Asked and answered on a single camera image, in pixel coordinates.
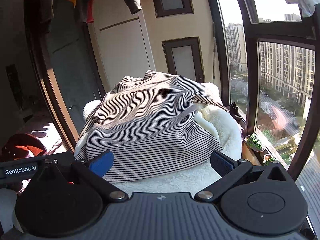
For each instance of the red cap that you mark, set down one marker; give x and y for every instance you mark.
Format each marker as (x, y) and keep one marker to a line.
(20, 145)

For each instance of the small black figurine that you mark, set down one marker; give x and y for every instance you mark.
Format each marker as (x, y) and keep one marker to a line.
(234, 112)

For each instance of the green potted cactus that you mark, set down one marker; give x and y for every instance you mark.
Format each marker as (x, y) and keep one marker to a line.
(254, 143)

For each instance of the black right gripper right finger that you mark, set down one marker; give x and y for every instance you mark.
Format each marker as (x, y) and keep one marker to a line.
(231, 173)

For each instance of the brown striped knit shirt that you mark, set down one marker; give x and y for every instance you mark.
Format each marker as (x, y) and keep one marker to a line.
(150, 127)

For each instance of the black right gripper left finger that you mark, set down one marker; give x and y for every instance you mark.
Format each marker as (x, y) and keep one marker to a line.
(92, 172)

